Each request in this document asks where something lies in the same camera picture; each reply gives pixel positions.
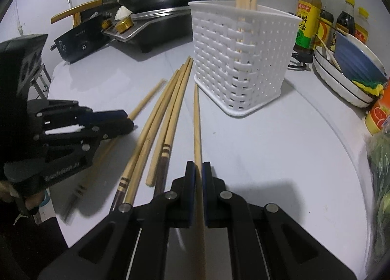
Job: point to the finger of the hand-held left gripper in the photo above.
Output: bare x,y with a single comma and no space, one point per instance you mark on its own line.
109,115
115,129

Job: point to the white plastic mesh basket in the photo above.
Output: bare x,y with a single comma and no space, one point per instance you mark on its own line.
243,69

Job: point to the golden oil bottle yellow cap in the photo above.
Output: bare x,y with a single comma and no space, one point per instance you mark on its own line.
362,28

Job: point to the green leafy vegetables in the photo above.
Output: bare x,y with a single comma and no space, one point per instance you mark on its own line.
382,176

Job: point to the stack of white plates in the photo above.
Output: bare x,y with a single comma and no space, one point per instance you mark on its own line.
335,85

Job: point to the cooking wine bottle red cap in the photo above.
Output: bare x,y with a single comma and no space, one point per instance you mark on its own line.
307,17

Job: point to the dark brown wooden utensil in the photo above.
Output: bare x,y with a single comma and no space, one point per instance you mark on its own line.
332,26

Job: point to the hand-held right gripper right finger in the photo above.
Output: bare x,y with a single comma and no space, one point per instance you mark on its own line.
206,194

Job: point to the person's left hand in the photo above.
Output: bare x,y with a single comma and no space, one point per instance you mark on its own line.
34,202

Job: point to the clear plastic bag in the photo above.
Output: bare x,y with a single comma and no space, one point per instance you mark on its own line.
381,152

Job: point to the brown-tipped wooden chopstick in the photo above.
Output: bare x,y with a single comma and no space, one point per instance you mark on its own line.
146,100
166,150
135,162

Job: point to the blue bowl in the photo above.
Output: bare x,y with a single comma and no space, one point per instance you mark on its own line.
353,60

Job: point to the black electric pot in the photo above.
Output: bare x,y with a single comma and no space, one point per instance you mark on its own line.
82,42

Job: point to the steel shelf rack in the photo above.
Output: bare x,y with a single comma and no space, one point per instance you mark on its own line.
42,85

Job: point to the dark sauce bottle yellow cap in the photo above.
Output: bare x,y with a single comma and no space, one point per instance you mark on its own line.
345,17

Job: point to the yellow green sponge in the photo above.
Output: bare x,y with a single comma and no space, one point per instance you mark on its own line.
370,87

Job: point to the white pleated paper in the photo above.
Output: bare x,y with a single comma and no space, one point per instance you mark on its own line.
122,11

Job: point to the orange bottle yellow cap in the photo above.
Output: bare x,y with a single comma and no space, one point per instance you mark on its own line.
379,112

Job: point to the soy sauce bottle yellow label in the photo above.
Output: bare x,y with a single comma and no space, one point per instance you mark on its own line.
326,20

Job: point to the pale wooden spoon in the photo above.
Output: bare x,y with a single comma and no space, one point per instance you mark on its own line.
327,51

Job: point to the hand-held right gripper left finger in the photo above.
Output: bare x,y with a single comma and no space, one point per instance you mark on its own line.
190,194

